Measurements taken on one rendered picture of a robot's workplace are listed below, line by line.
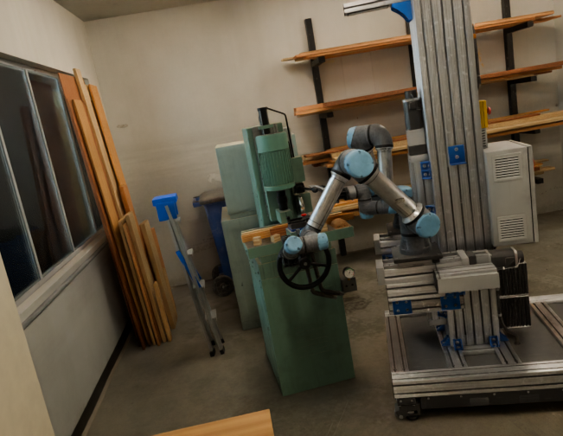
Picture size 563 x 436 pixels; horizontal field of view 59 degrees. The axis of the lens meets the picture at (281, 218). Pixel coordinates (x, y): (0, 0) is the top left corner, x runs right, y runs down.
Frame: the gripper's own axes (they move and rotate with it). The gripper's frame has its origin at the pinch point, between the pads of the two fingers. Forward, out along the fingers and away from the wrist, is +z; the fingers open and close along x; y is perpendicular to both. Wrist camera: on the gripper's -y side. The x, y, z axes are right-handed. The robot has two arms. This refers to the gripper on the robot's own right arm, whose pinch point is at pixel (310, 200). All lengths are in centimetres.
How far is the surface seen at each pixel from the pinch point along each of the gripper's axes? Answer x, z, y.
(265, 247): 21.0, 28.2, -0.9
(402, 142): -13, -140, -186
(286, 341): 76, 26, -3
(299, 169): -14.8, -4.1, -32.5
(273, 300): 51, 29, -2
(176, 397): 109, 94, -36
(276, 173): -16.9, 14.6, -7.4
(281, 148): -29.8, 9.7, -6.6
